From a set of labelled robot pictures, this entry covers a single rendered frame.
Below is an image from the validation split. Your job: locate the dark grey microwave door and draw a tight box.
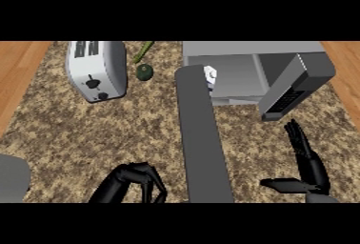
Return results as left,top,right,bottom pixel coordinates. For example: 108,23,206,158
175,64,237,204

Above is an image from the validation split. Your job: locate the dark green avocado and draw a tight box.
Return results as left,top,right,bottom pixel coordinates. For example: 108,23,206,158
136,63,156,81

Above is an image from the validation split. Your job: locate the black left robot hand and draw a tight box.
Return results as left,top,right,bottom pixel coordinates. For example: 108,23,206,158
88,161,169,204

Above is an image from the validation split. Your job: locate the silver toaster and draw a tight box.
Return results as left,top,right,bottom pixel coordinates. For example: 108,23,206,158
66,41,131,104

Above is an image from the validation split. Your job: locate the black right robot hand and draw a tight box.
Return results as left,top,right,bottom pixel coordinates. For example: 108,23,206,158
259,118,333,196

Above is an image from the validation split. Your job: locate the grey rounded appliance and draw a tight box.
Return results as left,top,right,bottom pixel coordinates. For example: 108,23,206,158
0,153,33,204

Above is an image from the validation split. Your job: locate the green cucumber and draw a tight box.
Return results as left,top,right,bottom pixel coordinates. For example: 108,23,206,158
133,41,157,64

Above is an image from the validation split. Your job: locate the grey microwave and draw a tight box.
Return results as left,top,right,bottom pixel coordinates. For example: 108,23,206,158
182,41,339,122

